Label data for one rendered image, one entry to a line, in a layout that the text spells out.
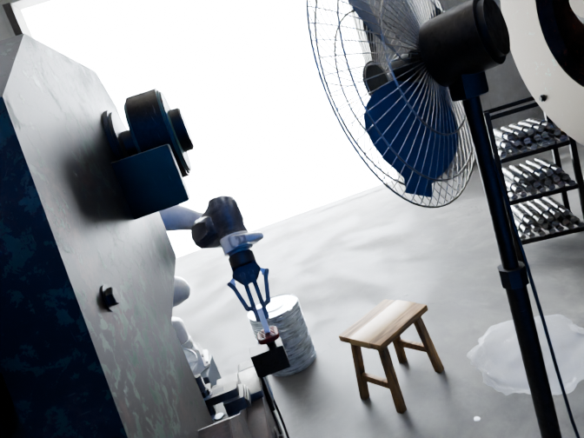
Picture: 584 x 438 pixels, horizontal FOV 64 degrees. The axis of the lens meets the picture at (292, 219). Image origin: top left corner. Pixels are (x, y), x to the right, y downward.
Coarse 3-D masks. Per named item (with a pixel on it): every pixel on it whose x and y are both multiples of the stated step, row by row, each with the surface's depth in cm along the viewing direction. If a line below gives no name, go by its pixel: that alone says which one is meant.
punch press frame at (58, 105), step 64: (0, 64) 55; (64, 64) 75; (0, 128) 48; (64, 128) 64; (0, 192) 48; (64, 192) 56; (0, 256) 48; (64, 256) 49; (128, 256) 72; (0, 320) 48; (64, 320) 48; (128, 320) 62; (64, 384) 48; (128, 384) 54; (192, 384) 84
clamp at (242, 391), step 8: (200, 376) 105; (200, 384) 105; (224, 384) 108; (232, 384) 107; (240, 384) 110; (208, 392) 105; (216, 392) 106; (224, 392) 105; (232, 392) 105; (240, 392) 106; (248, 392) 108; (208, 400) 104; (216, 400) 105; (224, 400) 105; (232, 400) 104; (240, 400) 104; (248, 400) 105; (208, 408) 106; (232, 408) 104; (240, 408) 105
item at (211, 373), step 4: (212, 356) 197; (212, 360) 195; (212, 364) 193; (208, 368) 186; (212, 368) 190; (216, 368) 197; (204, 372) 184; (208, 372) 183; (212, 372) 189; (216, 372) 195; (204, 376) 181; (208, 376) 180; (212, 376) 187; (216, 376) 193; (220, 376) 199; (204, 380) 180; (208, 380) 180; (212, 380) 185; (216, 380) 191; (212, 384) 183; (216, 384) 189
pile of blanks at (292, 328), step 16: (272, 320) 242; (288, 320) 243; (304, 320) 256; (256, 336) 252; (288, 336) 244; (304, 336) 250; (288, 352) 245; (304, 352) 249; (288, 368) 247; (304, 368) 249
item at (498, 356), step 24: (504, 336) 189; (552, 336) 179; (576, 336) 178; (480, 360) 190; (504, 360) 179; (552, 360) 169; (576, 360) 170; (504, 384) 172; (552, 384) 167; (576, 384) 172
